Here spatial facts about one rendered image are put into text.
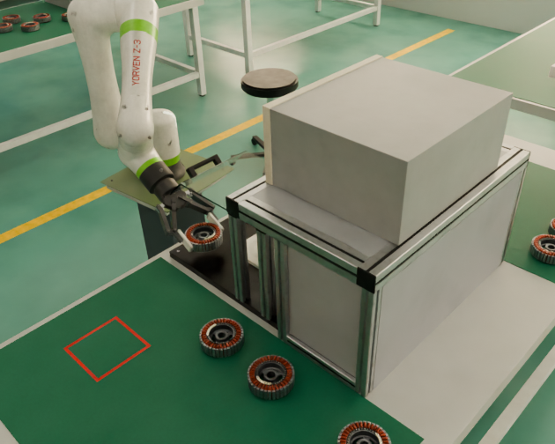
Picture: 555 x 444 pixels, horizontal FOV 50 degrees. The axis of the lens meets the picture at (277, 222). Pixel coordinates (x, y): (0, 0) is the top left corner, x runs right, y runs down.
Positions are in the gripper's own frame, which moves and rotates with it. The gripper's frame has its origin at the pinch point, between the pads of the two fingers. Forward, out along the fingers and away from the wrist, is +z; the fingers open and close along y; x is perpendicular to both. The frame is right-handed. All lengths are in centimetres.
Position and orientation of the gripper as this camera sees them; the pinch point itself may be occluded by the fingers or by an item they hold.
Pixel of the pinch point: (203, 235)
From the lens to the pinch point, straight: 178.7
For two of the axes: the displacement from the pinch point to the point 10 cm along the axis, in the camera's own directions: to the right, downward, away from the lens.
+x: 3.4, -5.0, -8.0
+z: 6.3, 7.5, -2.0
